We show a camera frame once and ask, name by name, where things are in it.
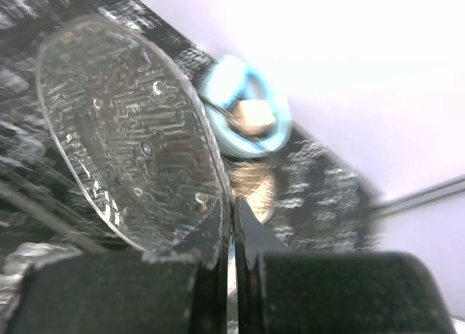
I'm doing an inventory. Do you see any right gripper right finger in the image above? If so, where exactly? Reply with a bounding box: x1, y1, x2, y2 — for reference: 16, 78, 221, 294
234, 197, 454, 333

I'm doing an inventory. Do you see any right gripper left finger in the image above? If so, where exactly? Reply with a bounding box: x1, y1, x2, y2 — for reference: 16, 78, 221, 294
7, 199, 227, 333

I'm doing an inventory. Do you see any brown patterned bowl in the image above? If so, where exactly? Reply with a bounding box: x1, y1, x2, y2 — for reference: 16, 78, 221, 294
227, 161, 277, 224

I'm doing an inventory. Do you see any clear glass plate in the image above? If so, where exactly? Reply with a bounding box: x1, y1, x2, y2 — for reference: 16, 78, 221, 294
36, 15, 233, 252

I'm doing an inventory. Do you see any grey wire dish rack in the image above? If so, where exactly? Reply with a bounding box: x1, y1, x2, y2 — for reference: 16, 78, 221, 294
1, 127, 124, 250

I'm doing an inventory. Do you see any beige wooden cube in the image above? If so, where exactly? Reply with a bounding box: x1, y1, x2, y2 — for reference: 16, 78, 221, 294
232, 99, 275, 132

